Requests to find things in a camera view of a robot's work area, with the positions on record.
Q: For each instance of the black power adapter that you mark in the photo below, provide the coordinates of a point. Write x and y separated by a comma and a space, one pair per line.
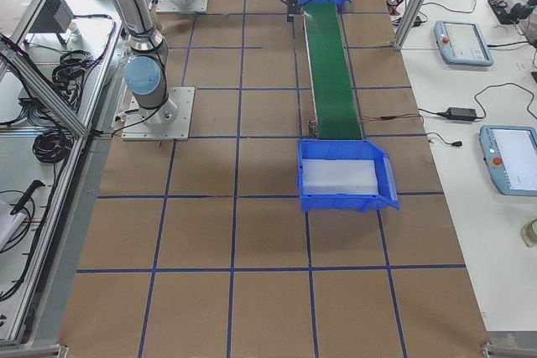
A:
459, 114

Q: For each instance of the green conveyor belt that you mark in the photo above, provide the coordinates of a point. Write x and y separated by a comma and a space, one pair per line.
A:
335, 104

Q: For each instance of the teach pendant far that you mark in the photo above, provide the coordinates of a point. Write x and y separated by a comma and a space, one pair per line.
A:
462, 44

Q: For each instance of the white foam pad right bin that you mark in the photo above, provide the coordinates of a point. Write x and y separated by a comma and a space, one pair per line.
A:
342, 176

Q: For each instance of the teach pendant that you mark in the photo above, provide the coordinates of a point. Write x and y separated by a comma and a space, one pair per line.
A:
462, 44
509, 153

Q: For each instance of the teach pendant near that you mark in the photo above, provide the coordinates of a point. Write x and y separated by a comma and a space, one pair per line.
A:
509, 153

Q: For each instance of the blue bin right side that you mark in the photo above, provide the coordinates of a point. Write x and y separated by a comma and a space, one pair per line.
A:
348, 149

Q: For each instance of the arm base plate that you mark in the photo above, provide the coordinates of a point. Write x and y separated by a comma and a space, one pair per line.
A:
181, 6
171, 121

